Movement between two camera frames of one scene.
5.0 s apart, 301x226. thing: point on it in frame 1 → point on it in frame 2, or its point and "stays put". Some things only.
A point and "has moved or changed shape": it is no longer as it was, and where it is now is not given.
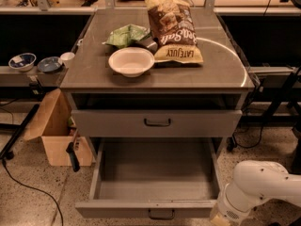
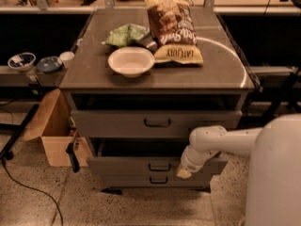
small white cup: (67, 58) stays put
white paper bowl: (131, 61) stays put
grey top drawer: (156, 122) stays put
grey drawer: (152, 178) has moved or changed shape
